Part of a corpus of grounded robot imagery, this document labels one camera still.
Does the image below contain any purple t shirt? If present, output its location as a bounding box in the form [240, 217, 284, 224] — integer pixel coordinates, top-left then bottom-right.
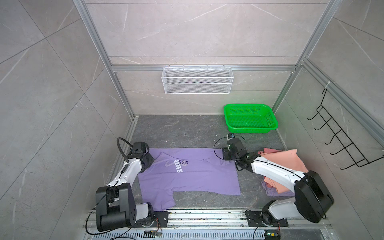
[138, 148, 241, 211]
[261, 181, 295, 197]

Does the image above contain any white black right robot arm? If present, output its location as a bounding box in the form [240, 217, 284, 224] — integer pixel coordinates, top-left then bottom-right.
[221, 134, 335, 227]

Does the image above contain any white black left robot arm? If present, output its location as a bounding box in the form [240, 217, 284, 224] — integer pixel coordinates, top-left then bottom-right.
[95, 153, 155, 232]

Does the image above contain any green plastic basket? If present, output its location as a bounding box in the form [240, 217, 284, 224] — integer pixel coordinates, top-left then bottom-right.
[224, 104, 279, 134]

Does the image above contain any folded purple t shirt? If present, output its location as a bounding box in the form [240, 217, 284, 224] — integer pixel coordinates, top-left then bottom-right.
[261, 181, 295, 197]

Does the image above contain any folded pink t shirt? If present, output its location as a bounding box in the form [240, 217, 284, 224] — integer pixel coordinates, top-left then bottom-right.
[257, 147, 310, 195]

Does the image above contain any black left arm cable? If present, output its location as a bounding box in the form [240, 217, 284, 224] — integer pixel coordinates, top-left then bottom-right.
[116, 137, 134, 164]

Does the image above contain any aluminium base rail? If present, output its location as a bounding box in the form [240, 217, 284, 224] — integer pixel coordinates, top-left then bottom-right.
[82, 209, 332, 231]

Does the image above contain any white wire wall basket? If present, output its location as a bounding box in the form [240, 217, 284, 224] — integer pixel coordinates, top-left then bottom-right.
[162, 67, 234, 95]

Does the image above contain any black wire hook rack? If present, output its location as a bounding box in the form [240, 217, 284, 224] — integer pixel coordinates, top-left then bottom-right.
[307, 89, 384, 170]

